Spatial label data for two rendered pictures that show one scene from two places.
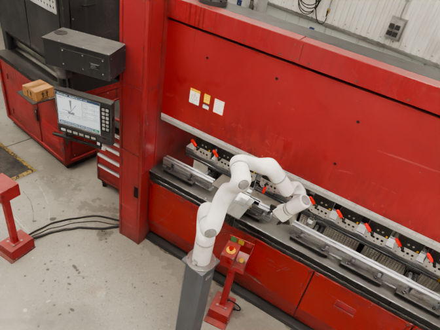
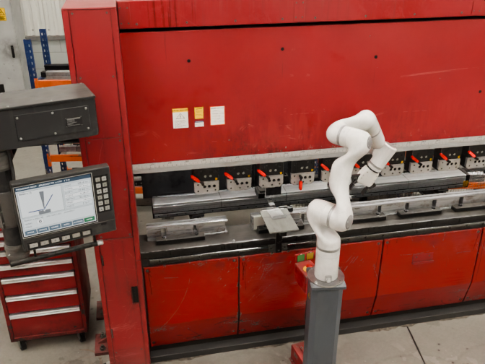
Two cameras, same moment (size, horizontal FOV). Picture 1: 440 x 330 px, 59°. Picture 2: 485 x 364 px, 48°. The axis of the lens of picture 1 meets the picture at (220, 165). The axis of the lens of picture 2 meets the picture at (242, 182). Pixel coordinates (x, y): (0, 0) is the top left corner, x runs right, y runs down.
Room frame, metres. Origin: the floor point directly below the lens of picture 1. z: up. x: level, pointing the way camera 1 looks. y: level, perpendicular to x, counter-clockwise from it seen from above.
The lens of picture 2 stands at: (0.03, 1.75, 2.68)
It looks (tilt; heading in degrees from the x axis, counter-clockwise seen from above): 26 degrees down; 323
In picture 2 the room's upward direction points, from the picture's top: straight up
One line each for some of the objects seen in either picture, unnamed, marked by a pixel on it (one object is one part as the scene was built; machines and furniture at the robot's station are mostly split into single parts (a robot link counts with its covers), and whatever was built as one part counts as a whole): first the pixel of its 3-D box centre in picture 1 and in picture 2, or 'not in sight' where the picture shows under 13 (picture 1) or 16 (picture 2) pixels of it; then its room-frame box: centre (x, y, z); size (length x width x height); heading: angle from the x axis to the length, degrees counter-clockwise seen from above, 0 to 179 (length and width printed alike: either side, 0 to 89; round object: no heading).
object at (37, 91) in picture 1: (36, 89); not in sight; (3.29, 1.89, 1.04); 0.30 x 0.26 x 0.12; 56
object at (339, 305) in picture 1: (344, 308); (423, 258); (1.82, -1.11, 0.59); 0.15 x 0.02 x 0.07; 65
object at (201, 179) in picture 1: (188, 172); (187, 228); (2.62, 0.25, 0.92); 0.50 x 0.06 x 0.10; 65
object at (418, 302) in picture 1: (417, 302); (473, 206); (1.75, -1.50, 0.89); 0.30 x 0.05 x 0.03; 65
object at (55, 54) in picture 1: (87, 95); (47, 180); (2.54, 1.07, 1.53); 0.51 x 0.25 x 0.85; 81
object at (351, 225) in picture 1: (349, 216); (390, 161); (2.07, -0.95, 1.26); 0.15 x 0.09 x 0.17; 65
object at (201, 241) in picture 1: (207, 223); (324, 223); (1.69, 0.01, 1.30); 0.19 x 0.12 x 0.24; 13
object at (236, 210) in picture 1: (236, 204); (278, 220); (2.26, -0.18, 1.00); 0.26 x 0.18 x 0.01; 155
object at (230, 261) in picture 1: (236, 254); (315, 270); (1.99, -0.25, 0.75); 0.20 x 0.16 x 0.18; 74
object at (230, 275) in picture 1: (228, 283); not in sight; (1.99, -0.25, 0.39); 0.05 x 0.05 x 0.54; 74
